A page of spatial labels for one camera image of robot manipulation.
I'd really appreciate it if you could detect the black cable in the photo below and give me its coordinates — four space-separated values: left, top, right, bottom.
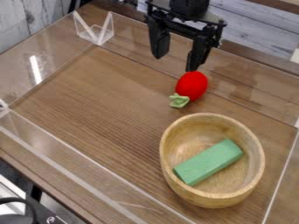
0 197 40 224

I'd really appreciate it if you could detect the green rectangular block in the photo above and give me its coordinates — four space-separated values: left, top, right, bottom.
172 139 243 186

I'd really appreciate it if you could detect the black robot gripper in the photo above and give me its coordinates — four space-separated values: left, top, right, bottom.
145 0 227 72

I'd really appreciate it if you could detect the black metal table bracket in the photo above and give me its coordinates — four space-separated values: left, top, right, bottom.
25 185 68 224

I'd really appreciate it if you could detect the red plush strawberry toy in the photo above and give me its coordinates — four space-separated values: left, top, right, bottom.
170 71 208 109

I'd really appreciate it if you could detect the brown wooden bowl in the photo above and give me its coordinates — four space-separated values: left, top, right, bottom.
159 113 266 208

